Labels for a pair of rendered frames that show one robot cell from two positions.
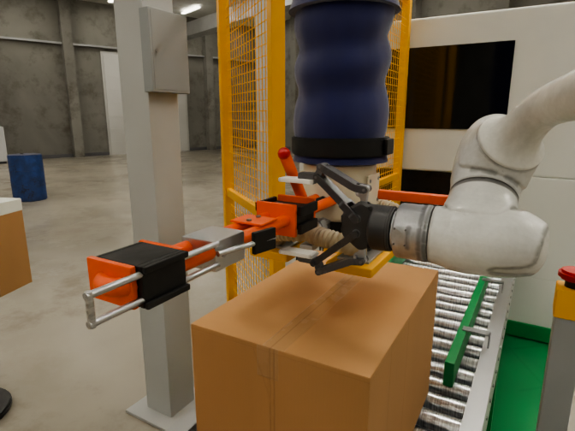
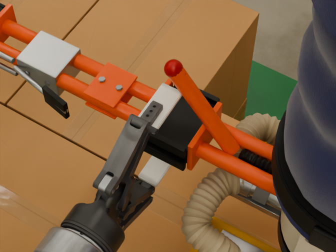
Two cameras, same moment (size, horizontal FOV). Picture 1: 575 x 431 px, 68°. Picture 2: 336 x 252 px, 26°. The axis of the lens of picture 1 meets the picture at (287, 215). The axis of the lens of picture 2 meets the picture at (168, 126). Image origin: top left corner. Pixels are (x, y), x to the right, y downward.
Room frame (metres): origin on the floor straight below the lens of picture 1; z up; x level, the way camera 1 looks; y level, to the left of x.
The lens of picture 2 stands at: (0.78, -0.54, 2.02)
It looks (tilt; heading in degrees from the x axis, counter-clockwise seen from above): 57 degrees down; 91
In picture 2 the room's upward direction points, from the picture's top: straight up
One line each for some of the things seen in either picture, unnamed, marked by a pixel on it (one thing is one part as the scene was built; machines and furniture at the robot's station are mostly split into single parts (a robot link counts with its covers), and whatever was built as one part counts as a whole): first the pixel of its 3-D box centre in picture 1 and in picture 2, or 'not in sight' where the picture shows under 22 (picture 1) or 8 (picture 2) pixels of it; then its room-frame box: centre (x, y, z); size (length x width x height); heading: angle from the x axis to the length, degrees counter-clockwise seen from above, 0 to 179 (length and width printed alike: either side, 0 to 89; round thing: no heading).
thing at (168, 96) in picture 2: (299, 180); (158, 108); (0.76, -0.02, 1.27); 0.07 x 0.03 x 0.01; 61
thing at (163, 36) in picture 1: (166, 53); not in sight; (1.78, 0.48, 1.62); 0.20 x 0.05 x 0.30; 150
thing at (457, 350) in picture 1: (489, 289); not in sight; (1.86, -0.94, 0.60); 1.60 x 0.11 x 0.09; 150
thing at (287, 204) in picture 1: (287, 214); (179, 124); (0.79, 0.00, 1.20); 0.10 x 0.08 x 0.06; 60
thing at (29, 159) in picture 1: (27, 176); not in sight; (7.15, 4.35, 0.39); 0.52 x 0.51 x 0.77; 40
